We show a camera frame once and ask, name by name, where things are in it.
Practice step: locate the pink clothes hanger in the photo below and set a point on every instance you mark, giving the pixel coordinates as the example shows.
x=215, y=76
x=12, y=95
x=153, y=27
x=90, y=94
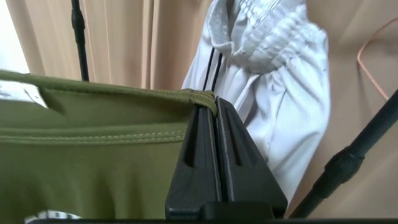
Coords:
x=371, y=77

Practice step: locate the window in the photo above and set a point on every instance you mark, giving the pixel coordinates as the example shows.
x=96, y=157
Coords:
x=9, y=37

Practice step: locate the green garment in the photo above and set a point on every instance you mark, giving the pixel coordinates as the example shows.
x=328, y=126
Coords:
x=93, y=171

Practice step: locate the beige curtain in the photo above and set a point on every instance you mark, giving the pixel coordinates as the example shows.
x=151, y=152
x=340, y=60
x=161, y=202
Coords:
x=124, y=37

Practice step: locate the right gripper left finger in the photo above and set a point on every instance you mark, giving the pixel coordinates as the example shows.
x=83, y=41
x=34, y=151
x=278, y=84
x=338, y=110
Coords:
x=192, y=186

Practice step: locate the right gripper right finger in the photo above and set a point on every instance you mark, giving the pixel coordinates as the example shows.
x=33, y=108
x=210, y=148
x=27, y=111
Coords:
x=248, y=186

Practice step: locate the pale grey shorts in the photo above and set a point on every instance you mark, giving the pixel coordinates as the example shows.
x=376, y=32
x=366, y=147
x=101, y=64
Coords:
x=280, y=109

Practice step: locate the black clothes rack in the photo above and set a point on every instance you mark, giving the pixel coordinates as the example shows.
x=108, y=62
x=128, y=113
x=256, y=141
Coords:
x=345, y=163

